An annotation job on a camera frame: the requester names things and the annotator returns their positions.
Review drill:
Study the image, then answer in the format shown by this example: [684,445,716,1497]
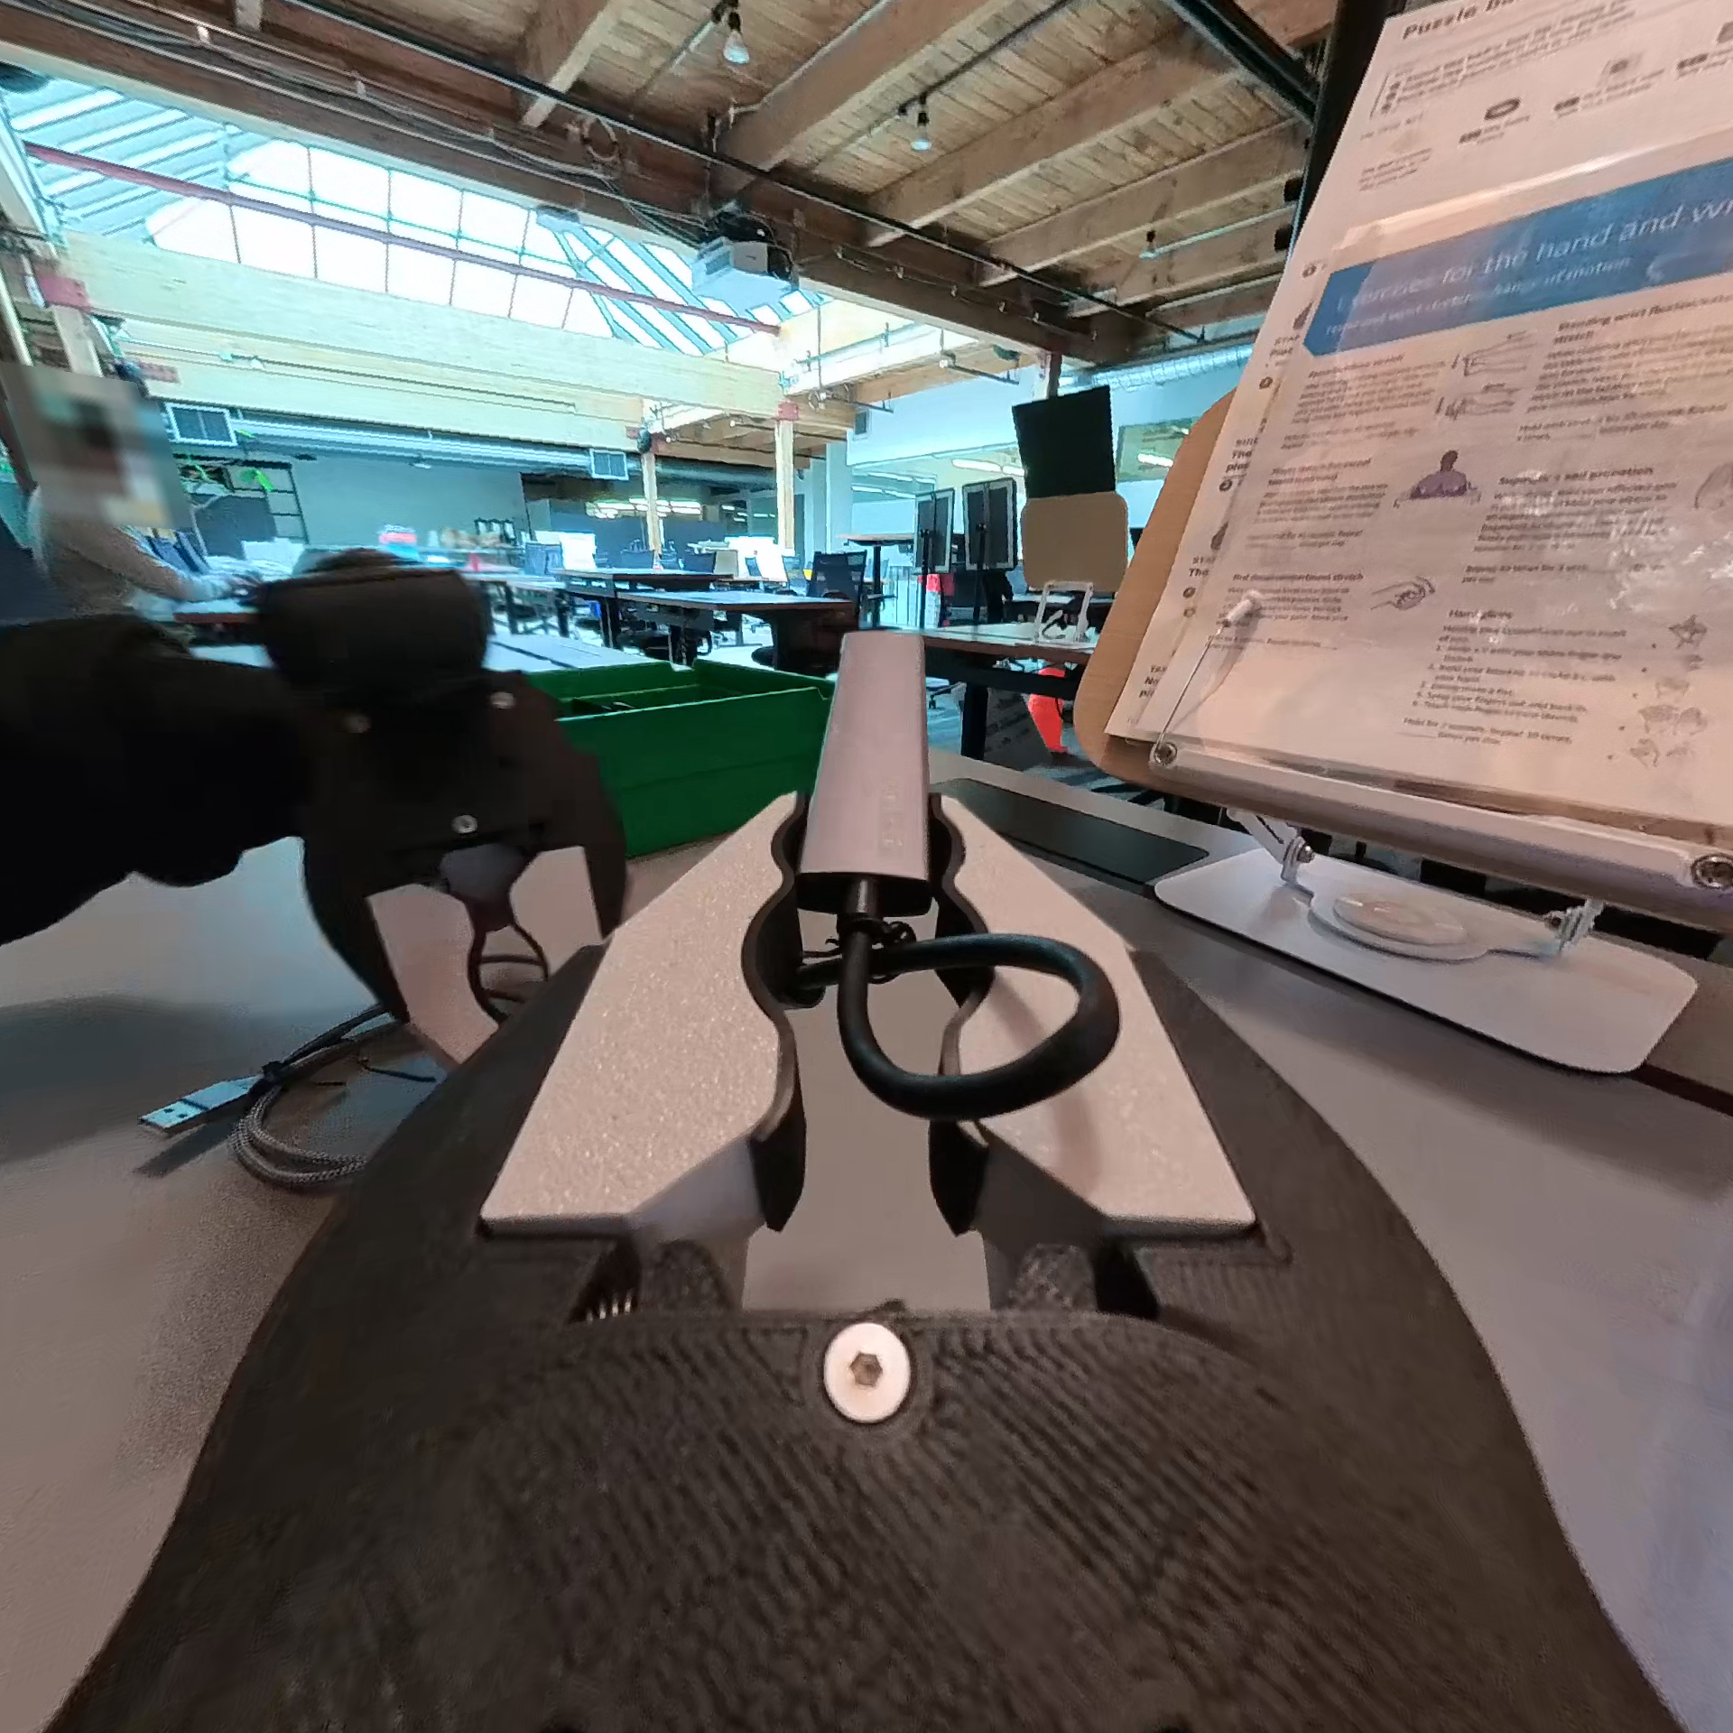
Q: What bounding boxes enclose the green plastic bin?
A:
[520,661,837,858]

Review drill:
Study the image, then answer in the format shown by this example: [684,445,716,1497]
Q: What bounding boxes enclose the dark wooden desk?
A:
[560,570,869,664]

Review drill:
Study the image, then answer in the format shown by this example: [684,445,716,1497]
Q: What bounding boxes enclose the black acoustic panel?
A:
[1013,385,1113,504]

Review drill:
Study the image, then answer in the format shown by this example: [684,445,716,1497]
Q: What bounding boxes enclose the beige board on stand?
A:
[1016,494,1129,638]

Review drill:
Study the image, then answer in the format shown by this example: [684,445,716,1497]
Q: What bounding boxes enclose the black hub cable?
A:
[786,881,1123,1122]

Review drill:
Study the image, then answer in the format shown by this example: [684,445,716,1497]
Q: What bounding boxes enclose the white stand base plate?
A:
[1153,805,1699,1076]

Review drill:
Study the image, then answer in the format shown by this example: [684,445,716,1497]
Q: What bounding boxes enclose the wooden document stand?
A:
[1075,392,1733,937]

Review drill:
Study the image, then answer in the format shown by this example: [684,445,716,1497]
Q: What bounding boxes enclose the wooden background desk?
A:
[921,622,1098,760]

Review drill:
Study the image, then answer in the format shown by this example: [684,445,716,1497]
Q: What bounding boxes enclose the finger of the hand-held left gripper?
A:
[367,881,478,1070]
[512,840,615,975]

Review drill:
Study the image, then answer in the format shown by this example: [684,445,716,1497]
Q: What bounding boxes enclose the ceiling projector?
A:
[694,215,800,293]

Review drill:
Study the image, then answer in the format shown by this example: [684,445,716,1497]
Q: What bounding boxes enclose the laminated instruction sheets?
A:
[1107,0,1733,848]

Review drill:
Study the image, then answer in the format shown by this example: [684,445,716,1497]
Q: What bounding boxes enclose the braided usb-c cable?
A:
[142,867,554,1197]

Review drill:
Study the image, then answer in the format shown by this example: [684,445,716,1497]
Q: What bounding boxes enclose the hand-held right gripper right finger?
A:
[926,796,1260,1288]

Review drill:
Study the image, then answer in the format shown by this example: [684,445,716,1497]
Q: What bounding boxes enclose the black metal post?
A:
[1279,0,1386,259]

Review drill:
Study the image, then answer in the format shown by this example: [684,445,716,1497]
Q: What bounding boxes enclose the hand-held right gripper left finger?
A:
[476,792,809,1282]

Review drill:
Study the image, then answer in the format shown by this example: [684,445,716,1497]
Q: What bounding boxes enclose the black table cable tray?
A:
[934,777,1208,889]

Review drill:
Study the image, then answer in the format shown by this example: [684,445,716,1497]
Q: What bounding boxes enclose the black office chair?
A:
[804,548,890,632]

